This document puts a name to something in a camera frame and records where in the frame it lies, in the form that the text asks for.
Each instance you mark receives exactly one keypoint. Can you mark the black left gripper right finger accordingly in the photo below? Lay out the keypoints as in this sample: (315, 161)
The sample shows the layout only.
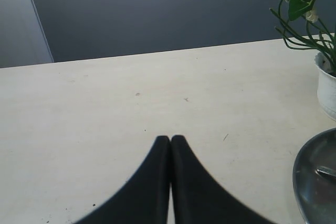
(197, 196)

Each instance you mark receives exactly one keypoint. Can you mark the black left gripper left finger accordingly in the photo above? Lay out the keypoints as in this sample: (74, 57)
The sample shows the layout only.
(145, 196)

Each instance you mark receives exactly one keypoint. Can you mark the artificial red anthurium plant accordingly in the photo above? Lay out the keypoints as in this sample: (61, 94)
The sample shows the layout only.
(302, 29)

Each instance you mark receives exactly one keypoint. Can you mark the white flower pot with soil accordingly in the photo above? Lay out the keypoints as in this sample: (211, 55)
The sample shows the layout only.
(326, 85)

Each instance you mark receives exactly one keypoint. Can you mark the round steel tray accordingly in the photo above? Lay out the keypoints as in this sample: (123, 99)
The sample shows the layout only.
(313, 178)

